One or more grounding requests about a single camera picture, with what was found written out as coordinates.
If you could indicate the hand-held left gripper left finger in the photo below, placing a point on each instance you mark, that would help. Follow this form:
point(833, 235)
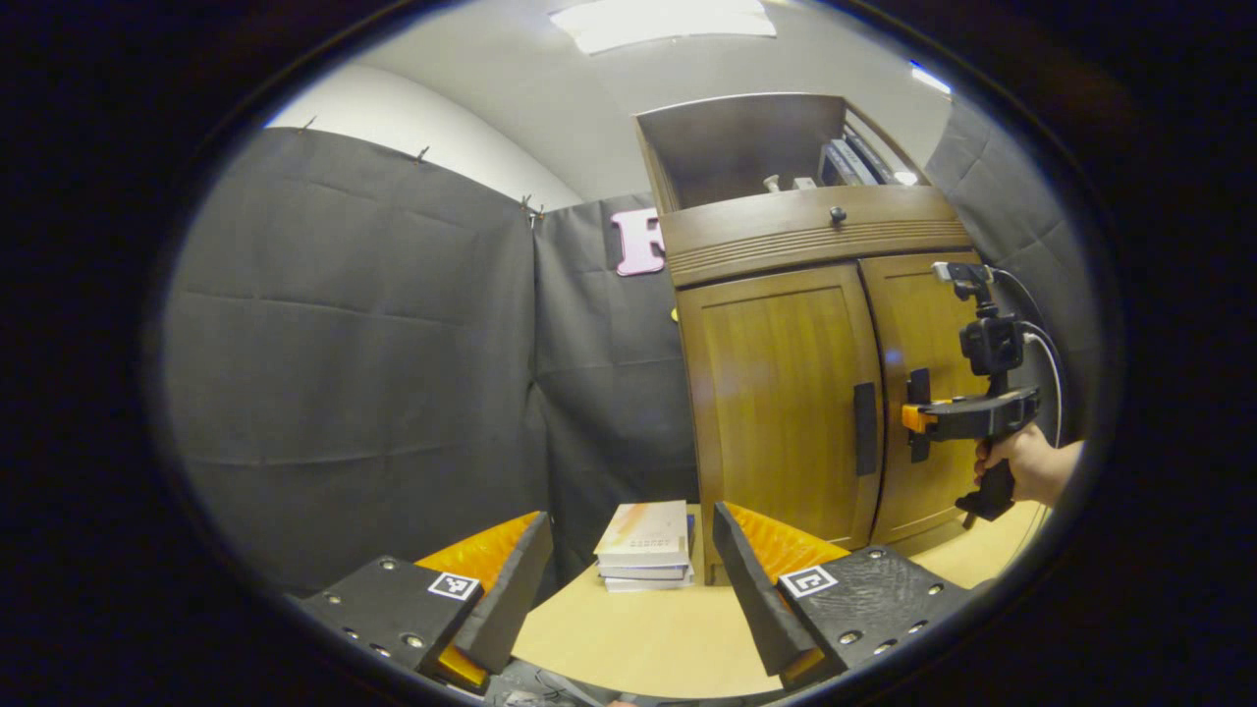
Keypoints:
point(516, 599)

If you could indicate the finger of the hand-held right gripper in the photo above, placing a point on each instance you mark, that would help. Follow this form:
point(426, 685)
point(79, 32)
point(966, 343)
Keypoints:
point(938, 417)

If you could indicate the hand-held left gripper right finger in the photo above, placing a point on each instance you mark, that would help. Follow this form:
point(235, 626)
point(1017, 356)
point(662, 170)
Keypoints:
point(751, 589)

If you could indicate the wooden cabinet door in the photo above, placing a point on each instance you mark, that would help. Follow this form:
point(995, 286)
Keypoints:
point(928, 324)
point(776, 412)

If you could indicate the wooden double-door shoe cabinet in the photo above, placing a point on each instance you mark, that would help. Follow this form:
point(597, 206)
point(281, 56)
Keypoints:
point(737, 147)

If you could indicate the thin white book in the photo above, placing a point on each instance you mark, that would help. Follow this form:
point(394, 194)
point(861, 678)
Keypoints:
point(648, 584)
point(643, 571)

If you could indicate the light blue upright book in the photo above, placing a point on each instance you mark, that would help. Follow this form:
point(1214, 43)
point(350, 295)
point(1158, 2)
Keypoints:
point(850, 165)

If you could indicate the wooden drawer with black knob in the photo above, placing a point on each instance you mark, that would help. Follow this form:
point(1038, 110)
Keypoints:
point(766, 241)

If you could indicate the small ceiling light panel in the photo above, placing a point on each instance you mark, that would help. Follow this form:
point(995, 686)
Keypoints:
point(930, 79)

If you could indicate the black backdrop cloth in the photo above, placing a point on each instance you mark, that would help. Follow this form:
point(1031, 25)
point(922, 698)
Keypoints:
point(344, 344)

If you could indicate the large ceiling light panel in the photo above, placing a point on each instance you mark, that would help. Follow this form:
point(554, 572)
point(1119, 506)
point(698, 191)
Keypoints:
point(668, 22)

